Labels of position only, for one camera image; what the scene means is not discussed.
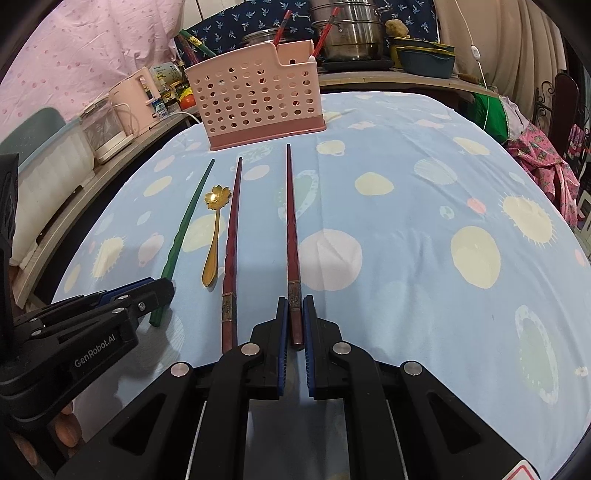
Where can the stacked steel steamer pot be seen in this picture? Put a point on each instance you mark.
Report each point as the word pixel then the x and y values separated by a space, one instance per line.
pixel 357 32

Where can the bright red chopstick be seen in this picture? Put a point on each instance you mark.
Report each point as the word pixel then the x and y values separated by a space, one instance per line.
pixel 325 31
pixel 282 27

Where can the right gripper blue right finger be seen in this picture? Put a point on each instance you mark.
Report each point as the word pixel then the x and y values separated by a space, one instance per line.
pixel 309 322

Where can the pink dotted curtain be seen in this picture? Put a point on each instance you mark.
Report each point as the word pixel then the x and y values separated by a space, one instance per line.
pixel 81 50

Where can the condiment bottles group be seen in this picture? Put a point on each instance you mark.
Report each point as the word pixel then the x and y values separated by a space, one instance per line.
pixel 166 76

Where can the dark wooden chair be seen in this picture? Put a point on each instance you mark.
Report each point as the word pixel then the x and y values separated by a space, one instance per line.
pixel 556 107

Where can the person's left hand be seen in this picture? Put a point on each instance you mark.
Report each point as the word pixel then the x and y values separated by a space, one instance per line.
pixel 66 434

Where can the gold flower spoon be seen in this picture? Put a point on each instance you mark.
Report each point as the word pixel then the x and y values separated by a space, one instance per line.
pixel 215 201

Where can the white ribbed storage bin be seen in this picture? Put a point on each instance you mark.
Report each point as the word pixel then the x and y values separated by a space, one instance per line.
pixel 55 158

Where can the dark red chopstick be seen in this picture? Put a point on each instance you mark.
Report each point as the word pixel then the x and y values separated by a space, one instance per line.
pixel 293 264
pixel 229 324

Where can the light blue patterned tablecloth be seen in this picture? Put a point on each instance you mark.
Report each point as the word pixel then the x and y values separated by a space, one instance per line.
pixel 418 234

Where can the white power cord switch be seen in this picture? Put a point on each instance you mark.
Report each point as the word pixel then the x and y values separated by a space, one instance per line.
pixel 477 57

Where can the pink kettle appliance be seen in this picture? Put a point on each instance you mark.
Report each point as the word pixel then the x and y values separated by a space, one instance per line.
pixel 132 100

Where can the pink perforated utensil holder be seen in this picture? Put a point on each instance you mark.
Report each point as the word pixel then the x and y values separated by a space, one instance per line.
pixel 258 93

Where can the pink floral cloth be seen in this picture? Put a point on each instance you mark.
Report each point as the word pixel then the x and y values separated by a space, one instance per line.
pixel 534 152

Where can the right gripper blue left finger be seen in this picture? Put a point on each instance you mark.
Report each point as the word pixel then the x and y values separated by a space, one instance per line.
pixel 282 317

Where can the dark teal lunch box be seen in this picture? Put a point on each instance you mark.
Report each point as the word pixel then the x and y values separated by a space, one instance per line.
pixel 425 58

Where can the green bag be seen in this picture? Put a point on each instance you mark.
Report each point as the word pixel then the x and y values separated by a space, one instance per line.
pixel 497 122

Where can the steel rice cooker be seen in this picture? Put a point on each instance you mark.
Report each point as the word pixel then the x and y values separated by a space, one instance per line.
pixel 260 36

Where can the beige curtain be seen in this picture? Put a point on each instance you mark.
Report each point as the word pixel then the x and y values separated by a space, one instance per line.
pixel 521 47

